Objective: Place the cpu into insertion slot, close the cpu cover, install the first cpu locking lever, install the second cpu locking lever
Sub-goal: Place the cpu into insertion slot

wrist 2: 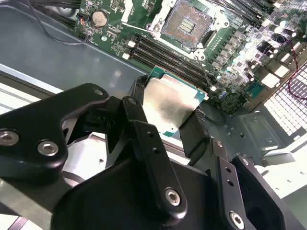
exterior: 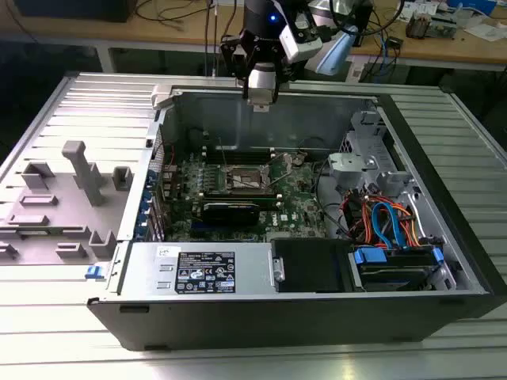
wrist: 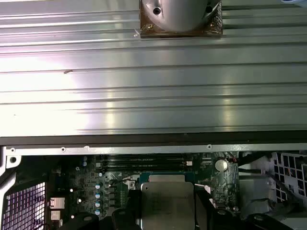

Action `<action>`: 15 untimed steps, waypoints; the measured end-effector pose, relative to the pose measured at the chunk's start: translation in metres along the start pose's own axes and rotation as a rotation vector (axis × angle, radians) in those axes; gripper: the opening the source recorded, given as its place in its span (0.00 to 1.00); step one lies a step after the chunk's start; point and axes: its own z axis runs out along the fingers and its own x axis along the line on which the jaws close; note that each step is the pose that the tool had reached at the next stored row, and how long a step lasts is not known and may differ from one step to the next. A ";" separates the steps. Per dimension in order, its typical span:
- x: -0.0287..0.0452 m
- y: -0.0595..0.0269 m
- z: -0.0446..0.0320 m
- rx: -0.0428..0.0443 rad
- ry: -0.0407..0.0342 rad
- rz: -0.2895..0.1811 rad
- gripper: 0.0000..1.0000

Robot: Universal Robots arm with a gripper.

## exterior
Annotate installed green RAM stick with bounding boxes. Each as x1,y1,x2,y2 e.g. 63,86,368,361
202,189,280,210

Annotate loose green circuit board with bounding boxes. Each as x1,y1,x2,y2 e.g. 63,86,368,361
429,15,461,40

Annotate dark hanging cable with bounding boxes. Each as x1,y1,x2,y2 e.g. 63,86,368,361
204,0,219,78

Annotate wooden workbench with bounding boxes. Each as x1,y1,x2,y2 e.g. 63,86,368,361
0,0,507,73

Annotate blue flat data wire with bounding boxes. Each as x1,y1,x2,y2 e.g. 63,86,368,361
371,200,410,251

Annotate silver power supply unit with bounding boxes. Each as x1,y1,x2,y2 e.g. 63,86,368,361
117,241,275,296

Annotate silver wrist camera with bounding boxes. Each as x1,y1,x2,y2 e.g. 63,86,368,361
278,15,325,64

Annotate orange power wire bundle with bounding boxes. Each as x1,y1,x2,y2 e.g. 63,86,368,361
395,203,427,249
342,189,375,242

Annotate black and grey PC case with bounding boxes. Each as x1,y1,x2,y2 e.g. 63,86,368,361
86,81,507,353

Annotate white paper sheet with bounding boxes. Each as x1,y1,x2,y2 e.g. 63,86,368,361
462,21,507,43

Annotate metal socket cover frame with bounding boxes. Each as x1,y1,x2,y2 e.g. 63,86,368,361
265,151,296,188

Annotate blue network cable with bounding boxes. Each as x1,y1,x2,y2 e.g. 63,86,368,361
374,29,397,78

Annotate hard disk in blue carrier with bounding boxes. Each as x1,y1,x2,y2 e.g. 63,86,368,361
348,245,447,293

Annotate silver metal drive cage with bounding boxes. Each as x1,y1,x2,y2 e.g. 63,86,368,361
327,109,421,207

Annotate finned CPU cooler heatsink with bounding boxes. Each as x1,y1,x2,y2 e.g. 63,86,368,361
404,10,433,40

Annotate thin black fan cable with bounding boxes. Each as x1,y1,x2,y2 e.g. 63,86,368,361
296,135,332,155

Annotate white printed card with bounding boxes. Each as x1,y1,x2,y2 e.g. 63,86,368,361
394,0,439,21

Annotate CPU socket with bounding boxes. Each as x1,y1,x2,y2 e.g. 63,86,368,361
223,162,274,195

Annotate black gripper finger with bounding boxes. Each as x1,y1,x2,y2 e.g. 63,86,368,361
273,41,307,105
219,31,255,101

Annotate silver metal latch handle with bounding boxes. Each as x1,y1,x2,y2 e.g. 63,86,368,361
270,256,286,283

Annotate graphics card with heatsink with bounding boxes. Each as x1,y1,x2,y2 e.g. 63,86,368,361
200,200,261,229

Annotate grey plastic case latch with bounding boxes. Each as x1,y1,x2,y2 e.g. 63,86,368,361
151,84,175,111

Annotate grey plastic parts rack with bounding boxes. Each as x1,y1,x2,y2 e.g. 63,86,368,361
0,140,134,267

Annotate green motherboard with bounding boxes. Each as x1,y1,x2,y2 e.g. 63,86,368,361
158,148,330,243

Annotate silver square CPU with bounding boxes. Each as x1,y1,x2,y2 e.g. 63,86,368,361
247,62,279,112

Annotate black equipment box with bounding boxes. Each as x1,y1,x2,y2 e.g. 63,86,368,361
13,0,134,24

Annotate spare green RAM stick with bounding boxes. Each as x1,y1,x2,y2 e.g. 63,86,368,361
17,226,68,236

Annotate thick black cable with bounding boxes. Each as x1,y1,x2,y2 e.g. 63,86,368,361
311,158,349,241

